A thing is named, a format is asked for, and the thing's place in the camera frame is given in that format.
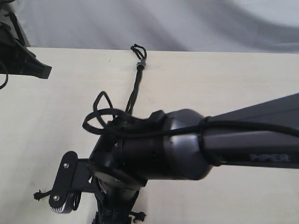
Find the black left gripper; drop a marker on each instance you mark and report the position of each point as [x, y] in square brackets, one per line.
[11, 61]

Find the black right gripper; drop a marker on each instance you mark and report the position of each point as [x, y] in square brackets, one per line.
[114, 204]

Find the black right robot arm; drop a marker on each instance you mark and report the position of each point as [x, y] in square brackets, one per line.
[183, 145]

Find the black stand pole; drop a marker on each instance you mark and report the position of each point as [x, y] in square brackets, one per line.
[16, 28]

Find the clear tape piece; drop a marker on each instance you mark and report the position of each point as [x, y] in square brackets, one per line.
[141, 65]

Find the white backdrop cloth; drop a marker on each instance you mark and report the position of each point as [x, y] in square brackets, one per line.
[172, 25]

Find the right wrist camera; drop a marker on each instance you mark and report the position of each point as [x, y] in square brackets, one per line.
[72, 179]

